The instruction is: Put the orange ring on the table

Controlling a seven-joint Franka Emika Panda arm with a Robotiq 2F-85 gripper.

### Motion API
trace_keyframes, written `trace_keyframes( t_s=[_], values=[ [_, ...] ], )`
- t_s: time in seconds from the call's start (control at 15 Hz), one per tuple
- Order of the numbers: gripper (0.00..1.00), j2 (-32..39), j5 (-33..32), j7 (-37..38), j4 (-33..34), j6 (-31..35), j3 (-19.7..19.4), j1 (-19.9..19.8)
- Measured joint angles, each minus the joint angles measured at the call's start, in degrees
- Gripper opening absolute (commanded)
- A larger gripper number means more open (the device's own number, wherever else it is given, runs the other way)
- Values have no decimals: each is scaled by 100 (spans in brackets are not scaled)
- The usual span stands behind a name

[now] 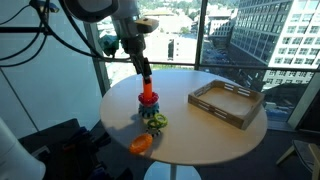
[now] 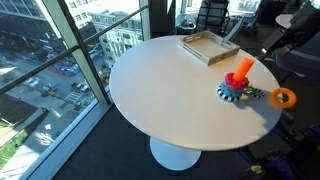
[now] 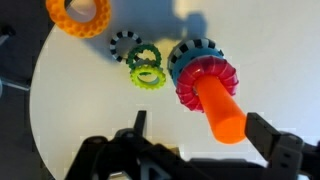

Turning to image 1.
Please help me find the small black white striped ring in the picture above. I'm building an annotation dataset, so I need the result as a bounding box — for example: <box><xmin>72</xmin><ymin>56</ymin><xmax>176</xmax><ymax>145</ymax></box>
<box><xmin>145</xmin><ymin>125</ymin><xmax>163</xmax><ymax>138</ymax></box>

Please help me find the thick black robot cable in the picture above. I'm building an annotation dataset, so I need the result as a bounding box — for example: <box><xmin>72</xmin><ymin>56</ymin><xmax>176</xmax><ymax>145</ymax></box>
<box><xmin>39</xmin><ymin>0</ymin><xmax>133</xmax><ymax>63</ymax></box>

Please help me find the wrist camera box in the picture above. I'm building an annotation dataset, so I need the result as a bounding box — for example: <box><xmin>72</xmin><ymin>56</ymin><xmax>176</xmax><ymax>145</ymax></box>
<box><xmin>134</xmin><ymin>17</ymin><xmax>160</xmax><ymax>35</ymax></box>

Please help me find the green toy ring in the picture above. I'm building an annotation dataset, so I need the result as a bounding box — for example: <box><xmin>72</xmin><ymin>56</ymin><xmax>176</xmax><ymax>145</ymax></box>
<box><xmin>146</xmin><ymin>112</ymin><xmax>169</xmax><ymax>131</ymax></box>

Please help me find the red toy ring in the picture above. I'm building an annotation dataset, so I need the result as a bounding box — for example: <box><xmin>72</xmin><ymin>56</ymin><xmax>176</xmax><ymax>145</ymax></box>
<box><xmin>137</xmin><ymin>91</ymin><xmax>160</xmax><ymax>108</ymax></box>

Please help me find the grey window post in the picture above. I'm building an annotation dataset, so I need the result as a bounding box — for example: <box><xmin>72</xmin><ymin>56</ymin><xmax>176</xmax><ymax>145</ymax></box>
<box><xmin>83</xmin><ymin>22</ymin><xmax>111</xmax><ymax>98</ymax></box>

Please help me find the camera on mount arm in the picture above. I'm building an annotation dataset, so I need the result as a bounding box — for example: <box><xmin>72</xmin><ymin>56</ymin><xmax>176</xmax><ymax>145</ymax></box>
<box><xmin>28</xmin><ymin>0</ymin><xmax>61</xmax><ymax>14</ymax></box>

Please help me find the white table pedestal base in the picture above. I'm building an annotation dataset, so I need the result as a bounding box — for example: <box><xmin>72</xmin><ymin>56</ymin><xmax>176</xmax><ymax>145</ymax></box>
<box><xmin>143</xmin><ymin>161</ymin><xmax>202</xmax><ymax>180</ymax></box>

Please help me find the horizontal window rail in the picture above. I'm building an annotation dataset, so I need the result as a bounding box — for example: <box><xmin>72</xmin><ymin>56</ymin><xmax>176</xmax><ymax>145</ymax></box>
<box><xmin>98</xmin><ymin>58</ymin><xmax>320</xmax><ymax>73</ymax></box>

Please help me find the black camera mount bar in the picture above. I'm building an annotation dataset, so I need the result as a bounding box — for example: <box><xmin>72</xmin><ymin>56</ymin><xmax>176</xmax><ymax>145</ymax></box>
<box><xmin>0</xmin><ymin>11</ymin><xmax>55</xmax><ymax>37</ymax></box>

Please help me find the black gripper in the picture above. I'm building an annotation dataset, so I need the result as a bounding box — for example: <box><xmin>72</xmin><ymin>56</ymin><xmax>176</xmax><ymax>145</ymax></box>
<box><xmin>119</xmin><ymin>16</ymin><xmax>153</xmax><ymax>85</ymax></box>

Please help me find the orange toy ring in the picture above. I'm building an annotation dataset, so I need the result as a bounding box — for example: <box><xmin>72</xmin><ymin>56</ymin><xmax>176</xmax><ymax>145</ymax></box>
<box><xmin>128</xmin><ymin>132</ymin><xmax>154</xmax><ymax>155</ymax></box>

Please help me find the dark equipment pile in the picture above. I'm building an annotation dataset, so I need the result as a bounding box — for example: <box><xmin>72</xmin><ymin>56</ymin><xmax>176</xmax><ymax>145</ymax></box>
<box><xmin>18</xmin><ymin>117</ymin><xmax>134</xmax><ymax>180</ymax></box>

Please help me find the black camera cable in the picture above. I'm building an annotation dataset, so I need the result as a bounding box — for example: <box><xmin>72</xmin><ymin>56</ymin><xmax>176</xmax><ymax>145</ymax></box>
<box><xmin>0</xmin><ymin>3</ymin><xmax>51</xmax><ymax>69</ymax></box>

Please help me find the large black white striped ring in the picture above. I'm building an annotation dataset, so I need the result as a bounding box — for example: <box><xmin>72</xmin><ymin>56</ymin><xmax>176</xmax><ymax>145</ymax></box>
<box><xmin>138</xmin><ymin>108</ymin><xmax>161</xmax><ymax>120</ymax></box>

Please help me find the light wooden stool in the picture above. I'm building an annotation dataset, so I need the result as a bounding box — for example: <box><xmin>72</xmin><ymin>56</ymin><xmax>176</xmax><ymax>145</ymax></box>
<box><xmin>275</xmin><ymin>139</ymin><xmax>320</xmax><ymax>180</ymax></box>

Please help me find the green wrist mount block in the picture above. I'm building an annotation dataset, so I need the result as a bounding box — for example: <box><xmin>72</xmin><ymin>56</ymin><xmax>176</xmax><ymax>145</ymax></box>
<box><xmin>99</xmin><ymin>33</ymin><xmax>120</xmax><ymax>58</ymax></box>

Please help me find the wooden tray with slotted sides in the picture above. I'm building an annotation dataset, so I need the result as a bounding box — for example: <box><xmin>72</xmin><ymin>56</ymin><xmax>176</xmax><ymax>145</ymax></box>
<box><xmin>187</xmin><ymin>79</ymin><xmax>266</xmax><ymax>131</ymax></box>

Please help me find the dark window post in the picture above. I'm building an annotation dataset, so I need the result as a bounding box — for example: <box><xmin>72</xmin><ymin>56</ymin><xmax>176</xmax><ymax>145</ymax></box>
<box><xmin>194</xmin><ymin>0</ymin><xmax>209</xmax><ymax>71</ymax></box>

